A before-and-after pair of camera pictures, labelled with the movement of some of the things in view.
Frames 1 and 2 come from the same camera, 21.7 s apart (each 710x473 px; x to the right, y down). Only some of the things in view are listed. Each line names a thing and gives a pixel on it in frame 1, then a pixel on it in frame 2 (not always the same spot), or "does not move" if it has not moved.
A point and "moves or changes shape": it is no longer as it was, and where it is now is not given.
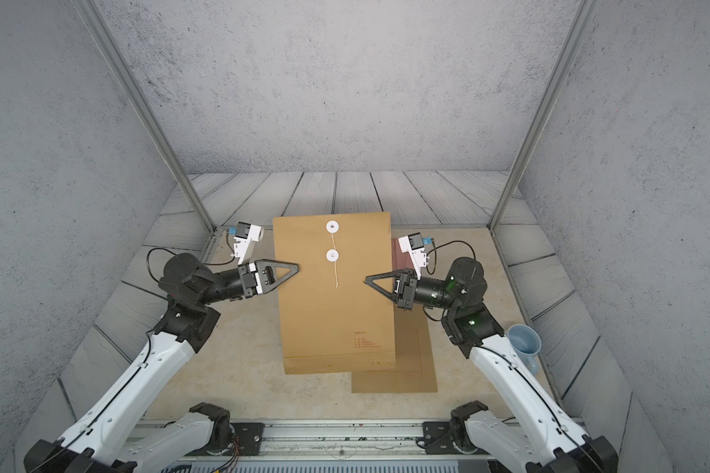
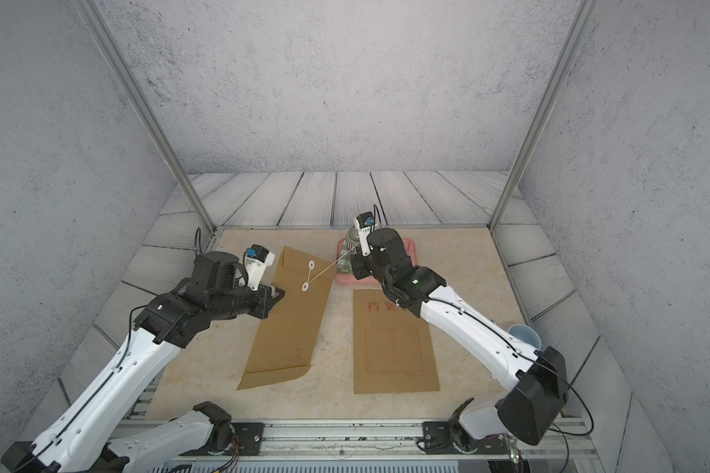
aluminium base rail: x=342 y=439 does not move
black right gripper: x=406 y=290 -> x=360 y=270
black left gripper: x=249 y=282 -> x=265 y=301
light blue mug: x=527 y=346 does not move
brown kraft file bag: x=330 y=318 moves or changes shape
